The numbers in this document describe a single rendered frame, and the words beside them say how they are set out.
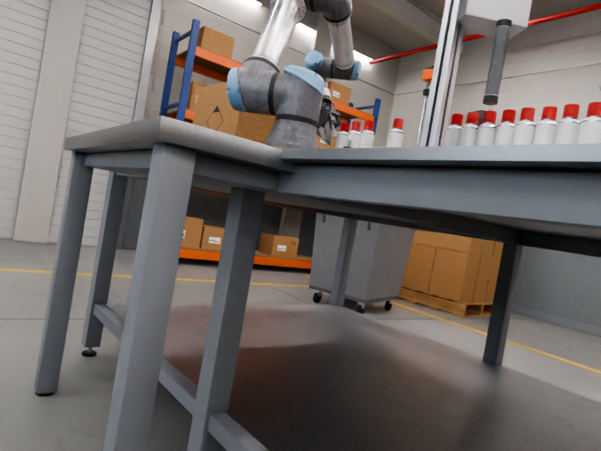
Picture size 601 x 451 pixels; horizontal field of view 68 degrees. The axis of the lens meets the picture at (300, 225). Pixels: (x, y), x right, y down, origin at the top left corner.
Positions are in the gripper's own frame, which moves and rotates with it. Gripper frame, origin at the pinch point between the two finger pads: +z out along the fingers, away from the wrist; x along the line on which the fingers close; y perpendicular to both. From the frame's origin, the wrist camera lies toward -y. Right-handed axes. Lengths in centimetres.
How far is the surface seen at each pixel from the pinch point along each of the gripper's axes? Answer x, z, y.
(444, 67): -59, 18, -17
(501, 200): -78, 74, -61
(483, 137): -57, 34, -2
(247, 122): -1.1, 4.2, -39.3
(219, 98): 6.6, -9.2, -43.8
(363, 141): -18.0, 11.8, -2.4
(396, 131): -31.3, 15.5, -1.7
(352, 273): 133, 3, 150
